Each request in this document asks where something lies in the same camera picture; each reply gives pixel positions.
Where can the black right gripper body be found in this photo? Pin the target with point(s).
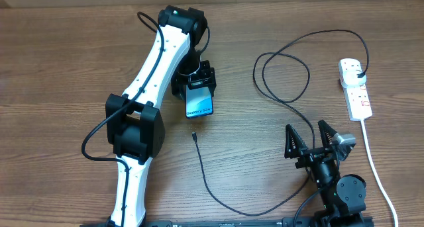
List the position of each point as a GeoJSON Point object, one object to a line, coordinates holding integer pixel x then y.
{"type": "Point", "coordinates": [310, 157]}

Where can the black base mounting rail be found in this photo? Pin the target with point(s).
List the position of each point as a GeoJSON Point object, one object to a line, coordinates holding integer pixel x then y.
{"type": "Point", "coordinates": [284, 222]}

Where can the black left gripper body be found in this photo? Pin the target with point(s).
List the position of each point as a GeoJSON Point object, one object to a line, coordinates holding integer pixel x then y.
{"type": "Point", "coordinates": [203, 77]}

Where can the white power strip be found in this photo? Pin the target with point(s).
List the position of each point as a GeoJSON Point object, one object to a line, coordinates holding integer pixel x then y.
{"type": "Point", "coordinates": [357, 99]}

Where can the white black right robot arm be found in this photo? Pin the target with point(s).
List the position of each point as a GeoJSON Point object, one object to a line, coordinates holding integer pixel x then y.
{"type": "Point", "coordinates": [343, 197]}

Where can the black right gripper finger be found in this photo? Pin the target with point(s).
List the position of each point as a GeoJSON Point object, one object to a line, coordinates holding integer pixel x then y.
{"type": "Point", "coordinates": [327, 133]}
{"type": "Point", "coordinates": [295, 146]}

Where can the white charger plug adapter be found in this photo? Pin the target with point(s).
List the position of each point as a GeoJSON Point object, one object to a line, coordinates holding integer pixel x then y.
{"type": "Point", "coordinates": [352, 78]}

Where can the blue Galaxy smartphone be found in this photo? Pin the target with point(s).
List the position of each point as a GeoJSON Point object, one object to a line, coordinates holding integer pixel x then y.
{"type": "Point", "coordinates": [198, 102]}

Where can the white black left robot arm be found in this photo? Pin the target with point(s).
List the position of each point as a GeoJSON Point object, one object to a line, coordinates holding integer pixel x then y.
{"type": "Point", "coordinates": [134, 124]}

